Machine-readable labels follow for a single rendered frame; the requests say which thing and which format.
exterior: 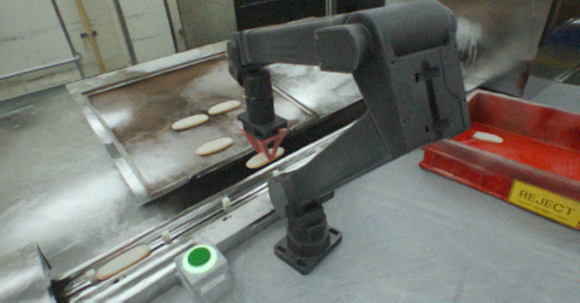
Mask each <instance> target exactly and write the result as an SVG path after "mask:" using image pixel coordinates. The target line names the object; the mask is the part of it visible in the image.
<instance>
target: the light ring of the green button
mask: <svg viewBox="0 0 580 303"><path fill-rule="evenodd" d="M199 247H206V248H208V249H209V250H210V251H211V254H212V256H211V260H210V262H209V263H208V264H207V265H205V266H204V267H201V268H192V267H190V266H189V265H188V262H187V257H188V254H189V253H190V252H191V251H192V249H191V250H190V251H189V252H188V253H187V254H186V255H185V256H184V258H183V265H184V268H186V270H188V271H190V272H192V273H200V272H203V271H206V270H207V269H209V268H210V267H211V266H212V265H213V264H214V262H215V260H216V252H215V250H214V249H213V248H211V247H209V246H199ZM193 249H195V248H193Z"/></svg>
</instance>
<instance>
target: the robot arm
mask: <svg viewBox="0 0 580 303"><path fill-rule="evenodd" d="M455 37H457V18H456V16H455V14H453V12H452V10H450V9H448V8H447V7H445V6H443V5H442V4H441V3H439V2H438V0H419V1H414V2H410V3H401V4H396V5H392V6H388V7H380V8H375V9H366V10H360V11H356V12H350V13H342V15H336V16H328V17H323V18H318V19H311V20H306V21H301V22H290V23H286V24H281V25H271V26H266V27H260V28H252V29H247V31H242V32H237V33H233V34H232V36H231V40H230V41H228V42H227V49H228V55H229V59H230V64H229V73H230V76H231V77H232V78H233V79H234V80H235V81H236V82H237V83H238V84H239V85H240V86H241V87H243V88H244V91H245V98H246V105H247V111H245V112H243V113H239V114H237V115H236V118H237V121H239V120H241V121H243V126H242V127H240V131H241V132H243V133H244V135H245V136H246V137H247V138H248V140H249V141H250V144H251V145H252V146H253V148H254V149H255V151H256V152H257V154H260V153H262V152H263V153H264V154H265V155H266V157H267V158H268V160H269V161H271V160H273V159H274V157H275V154H276V152H277V149H278V147H279V145H280V144H281V142H282V140H283V138H284V137H285V135H286V133H287V130H286V128H287V127H288V120H287V119H286V118H284V117H280V116H279V115H277V114H275V113H274V96H273V87H272V75H271V69H270V68H268V67H266V66H268V65H271V64H275V63H283V64H294V65H307V66H318V67H319V68H320V71H321V72H328V73H345V74H350V73H351V75H352V77H353V79H354V80H355V81H356V84H357V87H358V89H359V91H360V93H361V94H362V97H363V99H364V102H365V104H366V106H367V111H366V112H365V113H364V114H363V115H362V116H361V117H360V118H359V119H358V120H357V121H356V122H354V123H353V124H352V125H351V126H350V127H349V128H348V129H347V130H346V131H345V132H344V133H343V134H341V135H340V136H338V137H337V138H335V139H334V140H333V141H332V142H331V144H329V145H328V146H327V147H326V148H324V149H323V150H322V151H321V152H320V153H317V154H316V155H315V156H314V157H312V158H311V160H309V161H308V162H307V163H306V164H305V166H303V167H299V168H296V169H294V170H292V171H289V172H286V173H283V174H279V175H276V176H274V177H271V178H268V194H269V197H270V199H271V202H272V206H273V208H274V210H275V211H276V213H277V214H278V216H279V217H280V218H286V217H288V224H287V234H286V235H285V236H284V237H283V238H282V239H280V240H279V241H278V243H277V244H275V245H274V254H275V255H276V256H277V257H279V258H280V259H281V260H283V262H284V263H286V264H287V265H288V266H290V267H291V268H293V269H294V270H296V271H297V272H298V273H301V274H302V275H308V274H309V273H310V272H311V271H312V270H313V269H314V268H315V267H316V266H317V265H319V264H320V263H321V262H322V260H323V259H324V258H325V257H326V256H327V255H328V254H329V253H330V252H331V251H332V250H333V249H334V248H335V247H336V246H338V245H339V244H340V243H341V242H342V232H341V231H340V230H338V229H335V228H333V227H332V226H330V225H328V220H326V214H325V213H324V207H323V206H322V204H325V202H327V201H328V200H329V199H332V198H333V196H334V190H335V189H338V188H340V187H342V186H345V185H347V184H349V182H351V181H353V180H356V179H358V178H360V177H362V176H364V175H365V174H368V173H370V172H372V171H375V170H376V169H378V168H380V167H383V166H385V165H387V164H388V163H389V162H390V161H394V160H396V159H398V158H400V157H402V156H403V155H407V154H410V153H412V152H413V151H415V150H418V149H420V148H423V147H427V146H430V144H432V143H435V142H438V141H441V140H444V139H446V138H452V137H454V136H457V135H460V134H462V133H463V132H465V131H468V130H470V126H471V124H470V115H469V110H468V104H467V99H466V94H465V88H464V83H463V75H462V68H461V63H460V59H459V52H458V47H457V38H455ZM415 73H416V74H417V82H416V81H415V77H414V74H415ZM253 136H254V137H255V139H256V141H257V142H258V145H259V147H258V146H257V144H256V142H255V139H254V138H253ZM274 138H275V140H274V146H273V150H272V153H271V154H270V153H269V151H268V141H270V140H272V139H274Z"/></svg>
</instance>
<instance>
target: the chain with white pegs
mask: <svg viewBox="0 0 580 303"><path fill-rule="evenodd" d="M322 150H323V149H321V148H316V149H315V153H316V154H317V153H320V152H321V151H322ZM279 174H280V172H278V171H277V170H275V171H273V177H274V176H276V175H279ZM267 187H268V186H265V187H263V188H262V189H259V190H257V191H255V192H254V193H251V194H250V195H248V196H247V197H245V198H243V199H239V200H238V201H237V202H235V203H233V205H230V199H229V198H228V197H226V198H224V199H222V204H224V209H223V210H222V211H226V210H228V209H230V208H231V207H232V206H234V205H236V203H238V202H240V201H243V200H245V199H246V198H248V197H250V196H252V195H253V194H255V193H258V192H259V191H261V190H263V189H265V188H267ZM222 211H219V212H217V213H216V214H214V215H212V216H210V217H208V218H207V219H206V220H208V219H210V218H213V217H214V216H216V215H218V214H219V213H221V212H222ZM206 220H202V221H200V222H199V223H198V224H196V225H195V226H193V227H191V228H190V229H188V230H184V231H183V232H181V233H180V234H178V235H176V236H174V237H173V238H171V236H170V233H169V231H168V230H164V231H162V232H161V236H162V239H163V241H164V243H162V244H161V245H160V246H162V245H164V244H166V243H169V241H171V240H173V239H175V238H176V237H178V236H180V235H182V234H183V233H185V232H188V231H189V230H191V229H193V228H195V227H197V226H199V225H200V224H202V223H203V222H205V221H206ZM160 246H159V245H158V246H157V247H155V248H153V249H151V252H152V251H154V250H155V249H158V248H160ZM86 276H87V278H88V281H89V282H90V284H88V285H86V286H85V287H82V288H81V289H80V290H77V291H75V292H73V293H71V294H69V295H67V297H65V299H63V300H59V301H57V302H56V303H60V302H62V301H64V300H67V299H69V298H70V297H72V295H74V294H76V293H78V292H80V291H82V290H84V289H86V288H87V287H89V286H91V285H92V284H95V283H97V282H99V281H101V279H100V280H99V278H98V276H97V274H96V272H95V271H93V269H91V270H89V271H87V272H86Z"/></svg>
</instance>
